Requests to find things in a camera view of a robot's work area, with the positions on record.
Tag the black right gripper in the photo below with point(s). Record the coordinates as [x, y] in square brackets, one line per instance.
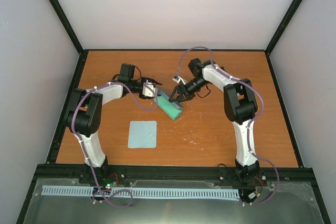
[181, 88]

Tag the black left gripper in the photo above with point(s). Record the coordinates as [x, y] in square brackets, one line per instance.
[150, 80]

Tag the grey-blue glasses case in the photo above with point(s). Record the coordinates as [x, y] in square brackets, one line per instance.
[172, 109]

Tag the light blue cleaning cloth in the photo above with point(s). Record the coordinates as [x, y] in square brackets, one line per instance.
[142, 134]

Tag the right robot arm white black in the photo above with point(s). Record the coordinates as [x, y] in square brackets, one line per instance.
[240, 107]

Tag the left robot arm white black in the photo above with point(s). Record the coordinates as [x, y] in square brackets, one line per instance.
[84, 110]

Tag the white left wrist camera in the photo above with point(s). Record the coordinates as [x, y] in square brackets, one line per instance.
[149, 90]

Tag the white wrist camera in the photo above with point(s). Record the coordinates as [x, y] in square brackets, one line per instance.
[179, 80]
[149, 90]

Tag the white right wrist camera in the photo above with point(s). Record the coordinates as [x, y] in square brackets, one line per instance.
[179, 80]

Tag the light blue slotted cable duct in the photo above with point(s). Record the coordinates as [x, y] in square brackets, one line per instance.
[146, 193]

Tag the black mounting rail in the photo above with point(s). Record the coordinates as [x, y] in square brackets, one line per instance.
[223, 176]

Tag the black corner frame post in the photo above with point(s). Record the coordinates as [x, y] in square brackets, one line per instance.
[66, 25]
[289, 14]

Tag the black right corner frame post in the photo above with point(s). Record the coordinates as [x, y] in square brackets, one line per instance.
[289, 14]

